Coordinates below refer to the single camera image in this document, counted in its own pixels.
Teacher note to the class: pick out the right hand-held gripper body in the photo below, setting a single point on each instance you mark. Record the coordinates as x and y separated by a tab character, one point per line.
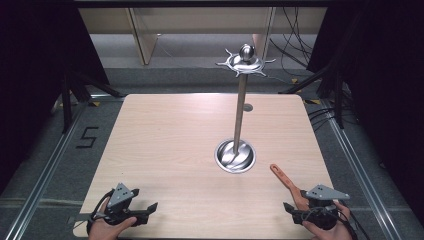
325	194

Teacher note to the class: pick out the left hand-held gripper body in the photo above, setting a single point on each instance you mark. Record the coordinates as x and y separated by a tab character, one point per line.
120	196

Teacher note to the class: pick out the orange spatula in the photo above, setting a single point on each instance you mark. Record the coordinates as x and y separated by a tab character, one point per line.
283	178

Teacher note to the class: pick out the person's left hand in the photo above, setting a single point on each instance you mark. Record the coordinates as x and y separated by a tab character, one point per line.
103	230

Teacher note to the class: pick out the person's right hand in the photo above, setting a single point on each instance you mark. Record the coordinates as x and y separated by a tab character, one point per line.
333	234

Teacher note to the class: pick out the yellow black floor marker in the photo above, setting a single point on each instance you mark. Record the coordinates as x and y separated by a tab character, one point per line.
295	80
312	101
95	103

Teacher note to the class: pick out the black tripod stand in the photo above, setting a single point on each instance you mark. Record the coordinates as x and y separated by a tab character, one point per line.
66	100
338	100

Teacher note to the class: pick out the grey table grommet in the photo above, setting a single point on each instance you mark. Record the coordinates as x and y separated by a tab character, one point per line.
247	107

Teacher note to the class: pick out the metal utensil rack stand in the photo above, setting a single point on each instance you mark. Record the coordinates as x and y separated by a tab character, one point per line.
240	110

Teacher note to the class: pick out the dark curtain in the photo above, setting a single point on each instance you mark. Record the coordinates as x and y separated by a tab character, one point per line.
36	66
383	83

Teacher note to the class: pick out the light wooden cabinet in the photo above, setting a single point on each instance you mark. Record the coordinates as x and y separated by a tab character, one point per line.
143	36

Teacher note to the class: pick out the aluminium floor rail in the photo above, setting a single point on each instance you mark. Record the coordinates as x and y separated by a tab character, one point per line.
360	173
43	176

